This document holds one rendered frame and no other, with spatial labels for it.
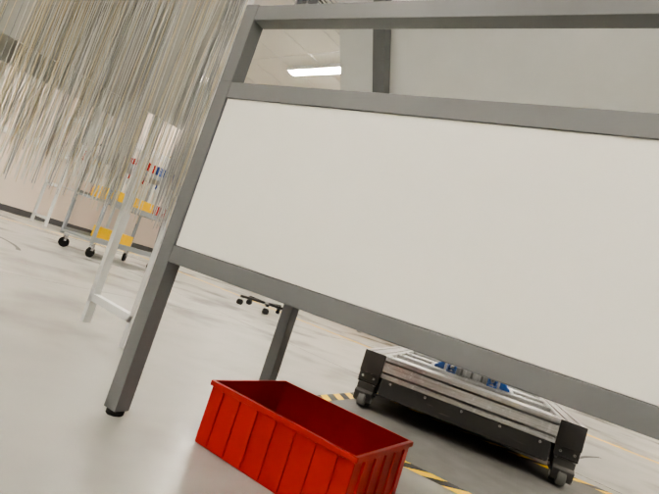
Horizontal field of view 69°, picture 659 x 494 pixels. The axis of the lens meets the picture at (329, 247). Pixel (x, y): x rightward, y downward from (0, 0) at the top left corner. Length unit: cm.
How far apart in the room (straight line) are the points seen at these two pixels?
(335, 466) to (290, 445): 10
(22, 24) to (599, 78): 148
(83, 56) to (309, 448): 123
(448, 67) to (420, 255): 77
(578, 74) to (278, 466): 114
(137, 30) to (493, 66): 106
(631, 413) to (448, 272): 31
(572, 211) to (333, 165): 43
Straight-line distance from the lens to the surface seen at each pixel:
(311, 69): 716
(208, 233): 109
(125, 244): 535
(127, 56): 170
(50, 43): 162
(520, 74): 143
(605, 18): 96
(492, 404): 201
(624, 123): 86
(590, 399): 77
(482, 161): 86
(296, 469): 103
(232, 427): 112
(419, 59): 152
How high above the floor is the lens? 41
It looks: 5 degrees up
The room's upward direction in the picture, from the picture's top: 18 degrees clockwise
